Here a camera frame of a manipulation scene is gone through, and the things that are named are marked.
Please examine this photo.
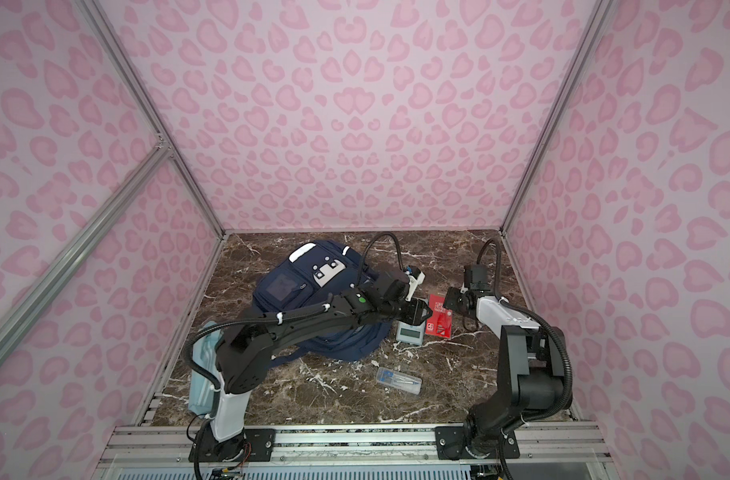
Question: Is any navy blue student backpack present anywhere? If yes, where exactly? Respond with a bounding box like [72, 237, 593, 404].
[252, 240, 391, 367]

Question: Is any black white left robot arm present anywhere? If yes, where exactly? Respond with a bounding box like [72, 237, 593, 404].
[182, 266, 432, 474]

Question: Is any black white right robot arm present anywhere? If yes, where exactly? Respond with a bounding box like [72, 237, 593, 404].
[435, 264, 572, 461]

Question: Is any grey blue calculator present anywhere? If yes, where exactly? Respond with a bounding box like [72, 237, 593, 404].
[395, 322, 425, 346]

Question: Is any clear plastic pen case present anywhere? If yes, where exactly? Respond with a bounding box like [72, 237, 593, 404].
[376, 367, 422, 395]

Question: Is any light blue pencil pouch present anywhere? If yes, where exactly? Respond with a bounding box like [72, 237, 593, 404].
[187, 320, 225, 418]

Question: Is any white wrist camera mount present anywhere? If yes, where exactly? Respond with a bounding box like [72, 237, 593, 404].
[405, 266, 425, 301]

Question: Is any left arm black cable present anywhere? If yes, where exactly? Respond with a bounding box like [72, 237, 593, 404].
[181, 232, 405, 480]

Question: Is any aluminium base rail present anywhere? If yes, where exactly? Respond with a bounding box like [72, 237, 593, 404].
[93, 421, 619, 479]

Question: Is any right aluminium corner post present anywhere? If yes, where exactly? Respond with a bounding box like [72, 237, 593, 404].
[499, 0, 618, 238]

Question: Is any aluminium corner frame post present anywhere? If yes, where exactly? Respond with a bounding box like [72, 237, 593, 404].
[73, 0, 227, 240]

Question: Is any diagonal aluminium frame bar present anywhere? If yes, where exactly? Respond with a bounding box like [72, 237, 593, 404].
[0, 141, 169, 368]

